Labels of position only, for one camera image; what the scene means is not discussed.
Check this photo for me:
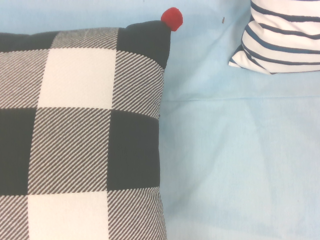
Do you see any white navy striped pillow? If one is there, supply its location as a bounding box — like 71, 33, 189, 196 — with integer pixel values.
228, 0, 320, 76

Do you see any light blue bed sheet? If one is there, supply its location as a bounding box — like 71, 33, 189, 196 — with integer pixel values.
0, 0, 320, 240

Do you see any black white checkered pillow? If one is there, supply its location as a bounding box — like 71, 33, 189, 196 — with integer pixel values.
0, 7, 184, 240

